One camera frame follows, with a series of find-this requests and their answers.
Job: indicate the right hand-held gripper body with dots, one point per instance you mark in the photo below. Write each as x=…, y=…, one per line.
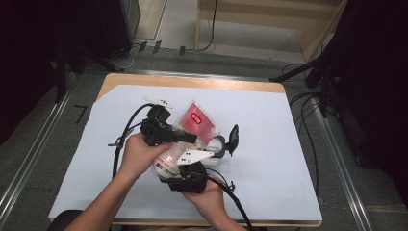
x=191, y=179

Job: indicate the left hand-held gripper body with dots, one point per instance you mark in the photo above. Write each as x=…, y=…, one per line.
x=157, y=130

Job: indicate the clear plastic container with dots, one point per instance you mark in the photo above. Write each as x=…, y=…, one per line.
x=211, y=147

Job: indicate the red refill pouch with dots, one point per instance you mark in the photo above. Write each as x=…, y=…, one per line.
x=195, y=120

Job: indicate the white printed plastic bag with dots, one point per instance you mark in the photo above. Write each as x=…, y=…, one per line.
x=165, y=163

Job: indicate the person's right hand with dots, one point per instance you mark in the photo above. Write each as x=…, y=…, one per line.
x=210, y=200

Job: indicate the person's left hand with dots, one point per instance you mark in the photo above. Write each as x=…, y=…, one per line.
x=138, y=157

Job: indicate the white paper sheet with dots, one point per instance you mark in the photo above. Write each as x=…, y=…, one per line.
x=272, y=144

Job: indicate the black metal stand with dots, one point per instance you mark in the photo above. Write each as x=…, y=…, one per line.
x=295, y=72

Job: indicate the black cabinet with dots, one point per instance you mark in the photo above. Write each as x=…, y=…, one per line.
x=118, y=25

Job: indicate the dark rounded object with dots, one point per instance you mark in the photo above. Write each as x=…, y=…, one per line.
x=64, y=221

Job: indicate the dark curtain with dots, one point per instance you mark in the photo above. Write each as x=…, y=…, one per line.
x=25, y=48
x=378, y=96

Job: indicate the small black floor bracket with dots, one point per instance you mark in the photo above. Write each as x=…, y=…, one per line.
x=157, y=46
x=143, y=46
x=182, y=50

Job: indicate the metal floor rail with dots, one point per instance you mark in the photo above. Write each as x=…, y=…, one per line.
x=32, y=160
x=346, y=179

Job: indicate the wooden frame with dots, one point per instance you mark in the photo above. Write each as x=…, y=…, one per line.
x=256, y=19

